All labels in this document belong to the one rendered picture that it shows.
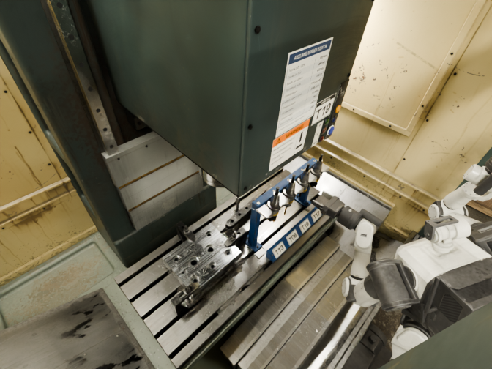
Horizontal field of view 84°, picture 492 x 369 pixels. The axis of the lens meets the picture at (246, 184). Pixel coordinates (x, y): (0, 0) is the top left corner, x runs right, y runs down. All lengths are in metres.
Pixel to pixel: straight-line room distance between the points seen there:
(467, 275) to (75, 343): 1.57
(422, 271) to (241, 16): 0.92
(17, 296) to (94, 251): 0.42
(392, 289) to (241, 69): 0.80
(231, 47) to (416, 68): 1.17
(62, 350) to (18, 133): 0.96
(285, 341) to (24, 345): 1.13
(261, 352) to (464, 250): 0.92
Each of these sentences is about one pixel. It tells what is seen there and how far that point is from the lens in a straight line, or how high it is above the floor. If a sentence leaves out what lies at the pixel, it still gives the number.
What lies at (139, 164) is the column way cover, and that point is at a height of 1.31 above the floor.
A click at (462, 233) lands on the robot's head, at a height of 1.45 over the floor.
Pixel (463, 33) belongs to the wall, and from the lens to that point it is 1.51.
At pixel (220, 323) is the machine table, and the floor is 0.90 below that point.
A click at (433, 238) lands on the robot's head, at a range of 1.09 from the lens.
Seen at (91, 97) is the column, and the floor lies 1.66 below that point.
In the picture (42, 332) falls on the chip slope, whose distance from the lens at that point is 1.68.
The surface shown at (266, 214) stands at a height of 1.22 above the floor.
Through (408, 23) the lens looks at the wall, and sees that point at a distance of 1.56.
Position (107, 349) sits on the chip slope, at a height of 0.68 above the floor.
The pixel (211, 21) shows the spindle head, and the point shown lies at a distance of 0.56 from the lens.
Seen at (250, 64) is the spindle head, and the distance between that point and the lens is 0.52.
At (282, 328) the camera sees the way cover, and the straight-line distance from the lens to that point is 1.49.
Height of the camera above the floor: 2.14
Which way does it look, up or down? 45 degrees down
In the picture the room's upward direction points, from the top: 4 degrees clockwise
